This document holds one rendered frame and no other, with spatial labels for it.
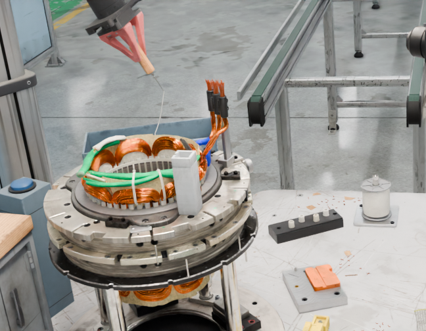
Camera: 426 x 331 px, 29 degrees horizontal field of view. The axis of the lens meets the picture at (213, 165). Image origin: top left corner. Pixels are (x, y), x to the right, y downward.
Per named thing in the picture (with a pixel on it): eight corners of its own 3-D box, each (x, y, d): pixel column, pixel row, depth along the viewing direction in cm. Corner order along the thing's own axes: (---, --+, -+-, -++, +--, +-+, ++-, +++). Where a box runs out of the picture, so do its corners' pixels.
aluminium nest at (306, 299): (347, 304, 148) (347, 293, 147) (299, 313, 147) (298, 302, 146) (327, 270, 158) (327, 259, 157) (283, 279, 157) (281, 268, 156)
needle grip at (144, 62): (154, 71, 147) (136, 43, 145) (146, 75, 148) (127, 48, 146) (155, 67, 149) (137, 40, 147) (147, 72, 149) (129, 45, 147)
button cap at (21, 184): (38, 184, 147) (37, 178, 147) (21, 193, 144) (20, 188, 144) (22, 180, 150) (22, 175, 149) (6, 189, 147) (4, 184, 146)
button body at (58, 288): (74, 301, 158) (50, 182, 148) (48, 320, 153) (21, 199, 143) (48, 291, 162) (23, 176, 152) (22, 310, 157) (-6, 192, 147)
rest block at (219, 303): (229, 325, 139) (229, 314, 139) (212, 311, 144) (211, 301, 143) (250, 316, 141) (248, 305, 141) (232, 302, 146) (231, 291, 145)
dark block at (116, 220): (109, 222, 118) (108, 214, 117) (131, 224, 117) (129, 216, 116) (105, 226, 117) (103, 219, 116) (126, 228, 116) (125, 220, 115)
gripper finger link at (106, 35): (165, 43, 148) (139, -3, 144) (145, 63, 143) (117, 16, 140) (139, 52, 152) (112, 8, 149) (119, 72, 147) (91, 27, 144)
